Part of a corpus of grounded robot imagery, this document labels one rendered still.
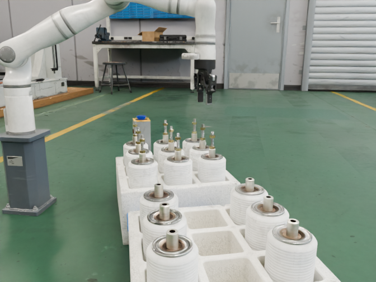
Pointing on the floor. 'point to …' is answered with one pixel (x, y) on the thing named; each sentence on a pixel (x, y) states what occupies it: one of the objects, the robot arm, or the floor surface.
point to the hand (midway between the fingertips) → (204, 99)
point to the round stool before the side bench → (112, 76)
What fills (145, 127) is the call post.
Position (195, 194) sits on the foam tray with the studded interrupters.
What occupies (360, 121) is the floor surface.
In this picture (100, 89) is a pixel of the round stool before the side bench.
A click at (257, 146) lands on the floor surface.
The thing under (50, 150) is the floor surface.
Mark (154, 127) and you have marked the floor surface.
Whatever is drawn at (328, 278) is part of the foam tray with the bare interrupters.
